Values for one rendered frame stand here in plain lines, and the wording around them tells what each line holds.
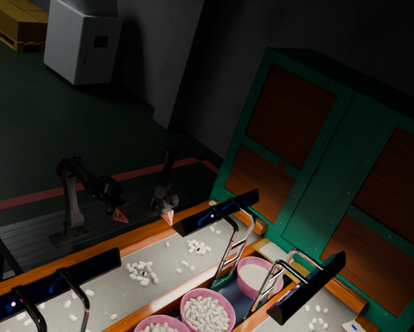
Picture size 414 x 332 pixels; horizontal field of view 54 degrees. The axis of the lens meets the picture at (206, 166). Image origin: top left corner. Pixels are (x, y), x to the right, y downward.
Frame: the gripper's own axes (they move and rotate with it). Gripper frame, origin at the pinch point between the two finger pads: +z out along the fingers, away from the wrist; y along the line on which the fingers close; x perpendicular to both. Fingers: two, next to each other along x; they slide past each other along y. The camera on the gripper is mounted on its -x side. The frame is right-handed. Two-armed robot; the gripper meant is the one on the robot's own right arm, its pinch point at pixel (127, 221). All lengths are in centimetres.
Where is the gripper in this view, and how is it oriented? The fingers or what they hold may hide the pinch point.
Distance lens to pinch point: 183.2
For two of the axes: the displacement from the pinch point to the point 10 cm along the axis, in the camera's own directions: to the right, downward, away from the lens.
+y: 6.7, -1.7, 7.2
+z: 6.8, 5.4, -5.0
